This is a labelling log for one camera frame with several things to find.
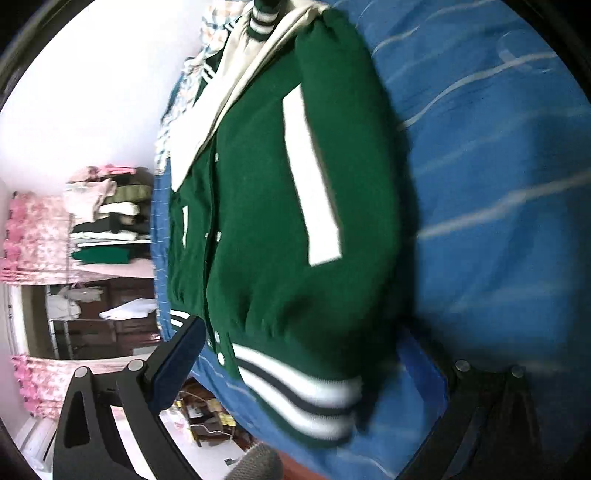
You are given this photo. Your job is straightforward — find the green white varsity jacket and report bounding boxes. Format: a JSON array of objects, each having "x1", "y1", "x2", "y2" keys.
[{"x1": 165, "y1": 1, "x2": 403, "y2": 446}]

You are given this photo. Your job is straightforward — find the stack of folded clothes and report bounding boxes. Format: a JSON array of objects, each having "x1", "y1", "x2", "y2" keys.
[{"x1": 62, "y1": 164, "x2": 154, "y2": 277}]

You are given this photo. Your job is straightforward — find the dark wooden cabinet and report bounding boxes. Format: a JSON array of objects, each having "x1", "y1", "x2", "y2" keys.
[{"x1": 20, "y1": 278, "x2": 164, "y2": 361}]

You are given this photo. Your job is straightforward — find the cluttered items on floor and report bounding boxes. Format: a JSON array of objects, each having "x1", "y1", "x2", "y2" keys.
[{"x1": 174, "y1": 378, "x2": 253, "y2": 450}]

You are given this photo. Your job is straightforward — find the white cloth on cabinet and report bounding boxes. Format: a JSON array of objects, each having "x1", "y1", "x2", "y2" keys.
[{"x1": 99, "y1": 298, "x2": 157, "y2": 321}]

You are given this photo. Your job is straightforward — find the grey fuzzy sleeve cuff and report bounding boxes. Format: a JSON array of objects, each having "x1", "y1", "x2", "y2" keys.
[{"x1": 225, "y1": 443, "x2": 283, "y2": 480}]

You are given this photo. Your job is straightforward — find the pink floral curtain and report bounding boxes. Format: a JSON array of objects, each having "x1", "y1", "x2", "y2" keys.
[{"x1": 1, "y1": 193, "x2": 154, "y2": 420}]

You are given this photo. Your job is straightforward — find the blue striped bed sheet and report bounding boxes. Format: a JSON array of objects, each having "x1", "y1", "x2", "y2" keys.
[{"x1": 150, "y1": 0, "x2": 591, "y2": 480}]

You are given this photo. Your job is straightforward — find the plaid checkered blanket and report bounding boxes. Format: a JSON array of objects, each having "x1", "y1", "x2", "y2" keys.
[{"x1": 154, "y1": 1, "x2": 252, "y2": 176}]

